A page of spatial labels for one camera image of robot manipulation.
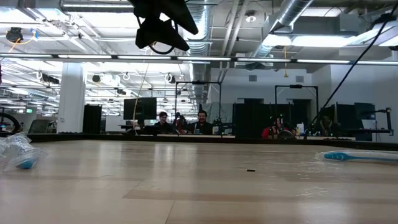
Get black partition wall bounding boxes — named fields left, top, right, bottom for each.
left=232, top=102, right=293, bottom=142

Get white building column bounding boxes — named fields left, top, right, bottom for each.
left=57, top=62, right=86, bottom=134

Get black tall cabinet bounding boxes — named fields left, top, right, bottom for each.
left=82, top=104, right=103, bottom=134

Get long LED light bar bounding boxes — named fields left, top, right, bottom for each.
left=0, top=53, right=398, bottom=65

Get black ceiling cable reel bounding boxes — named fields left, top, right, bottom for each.
left=6, top=27, right=24, bottom=44

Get black background monitor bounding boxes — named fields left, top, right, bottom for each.
left=123, top=97, right=158, bottom=121

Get wooden background table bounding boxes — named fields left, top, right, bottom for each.
left=294, top=135, right=357, bottom=141
left=157, top=134, right=236, bottom=139

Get person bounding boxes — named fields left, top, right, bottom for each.
left=154, top=111, right=175, bottom=134
left=320, top=115, right=341, bottom=137
left=188, top=110, right=215, bottom=135
left=261, top=116, right=296, bottom=140

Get yellow hanging cord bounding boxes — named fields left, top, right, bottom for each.
left=282, top=46, right=289, bottom=78

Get green white bagged toothbrush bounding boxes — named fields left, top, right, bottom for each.
left=6, top=132, right=32, bottom=147

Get black curved hoop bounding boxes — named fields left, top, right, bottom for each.
left=0, top=112, right=23, bottom=134

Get slanted silver ceiling duct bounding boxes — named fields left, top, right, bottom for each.
left=250, top=0, right=314, bottom=60

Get black aluminium rig frame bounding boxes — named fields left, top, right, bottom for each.
left=0, top=132, right=398, bottom=147

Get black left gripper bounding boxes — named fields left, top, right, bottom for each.
left=132, top=0, right=200, bottom=53

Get long black right arm cable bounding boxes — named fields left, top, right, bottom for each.
left=303, top=2, right=398, bottom=139

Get black left camera cable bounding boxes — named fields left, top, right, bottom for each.
left=136, top=15, right=177, bottom=56

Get wide silver ceiling duct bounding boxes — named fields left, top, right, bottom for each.
left=177, top=0, right=213, bottom=105

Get dark background monitors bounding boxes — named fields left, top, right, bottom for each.
left=319, top=102, right=377, bottom=130

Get blue white bagged toothbrush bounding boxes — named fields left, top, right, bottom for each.
left=1, top=138, right=49, bottom=172
left=315, top=149, right=398, bottom=164

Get grey open laptop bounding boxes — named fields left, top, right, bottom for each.
left=27, top=119, right=50, bottom=134

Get rectangular ceiling light panel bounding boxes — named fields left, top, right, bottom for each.
left=264, top=33, right=357, bottom=49

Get black background rig frame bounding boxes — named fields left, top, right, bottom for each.
left=174, top=81, right=223, bottom=135
left=274, top=84, right=320, bottom=125

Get round ceiling sensor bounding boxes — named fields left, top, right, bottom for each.
left=244, top=10, right=257, bottom=24

